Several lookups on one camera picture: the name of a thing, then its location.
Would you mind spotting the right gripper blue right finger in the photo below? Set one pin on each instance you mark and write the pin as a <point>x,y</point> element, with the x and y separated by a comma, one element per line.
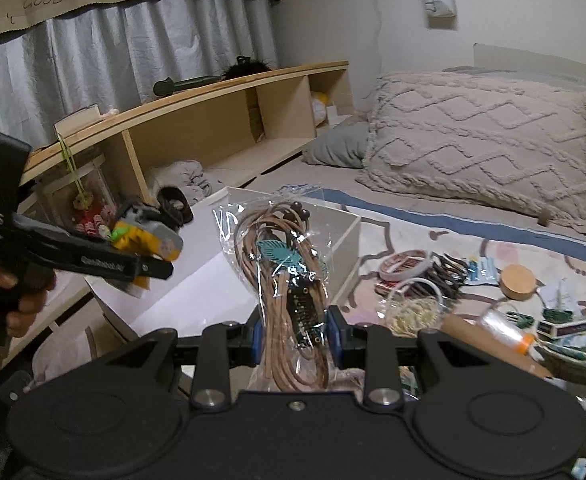
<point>336,330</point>

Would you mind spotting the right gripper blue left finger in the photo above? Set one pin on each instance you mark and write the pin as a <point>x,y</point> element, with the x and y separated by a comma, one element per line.
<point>253,337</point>

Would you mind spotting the yellow headlamp flashlight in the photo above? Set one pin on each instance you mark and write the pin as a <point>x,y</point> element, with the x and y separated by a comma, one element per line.
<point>153,230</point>

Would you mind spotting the person's left hand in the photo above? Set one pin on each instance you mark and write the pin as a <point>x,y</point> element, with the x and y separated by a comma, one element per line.
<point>10,289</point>

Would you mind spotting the white storage box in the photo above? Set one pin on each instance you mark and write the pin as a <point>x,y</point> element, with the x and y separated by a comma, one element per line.
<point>206,289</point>

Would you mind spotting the doll in clear box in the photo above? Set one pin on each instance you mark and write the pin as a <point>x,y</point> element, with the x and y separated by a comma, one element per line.
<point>79,201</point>

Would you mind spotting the red white tape roll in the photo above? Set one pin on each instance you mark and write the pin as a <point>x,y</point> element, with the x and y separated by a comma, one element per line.
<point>401,266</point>

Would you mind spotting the cardboard tube with film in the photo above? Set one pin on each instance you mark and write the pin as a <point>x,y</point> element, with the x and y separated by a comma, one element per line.
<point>477,337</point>

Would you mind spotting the grey cloth on shelf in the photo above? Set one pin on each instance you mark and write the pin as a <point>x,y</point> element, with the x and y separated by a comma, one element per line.
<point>186,175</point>

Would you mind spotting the grey small cushion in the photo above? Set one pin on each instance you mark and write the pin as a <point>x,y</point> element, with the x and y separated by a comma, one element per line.
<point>342,147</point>

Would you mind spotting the round wooden lid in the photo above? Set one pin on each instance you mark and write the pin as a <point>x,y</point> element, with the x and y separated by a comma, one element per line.
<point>517,282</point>

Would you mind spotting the left wooden bedside shelf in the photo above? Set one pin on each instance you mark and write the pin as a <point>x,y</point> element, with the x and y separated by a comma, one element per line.
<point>237,129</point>

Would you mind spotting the grey curtain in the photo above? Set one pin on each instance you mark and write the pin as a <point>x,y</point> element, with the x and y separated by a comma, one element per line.
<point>111,56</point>

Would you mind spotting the left beige textured pillow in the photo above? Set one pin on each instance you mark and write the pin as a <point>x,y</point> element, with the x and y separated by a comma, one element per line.
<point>507,142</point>

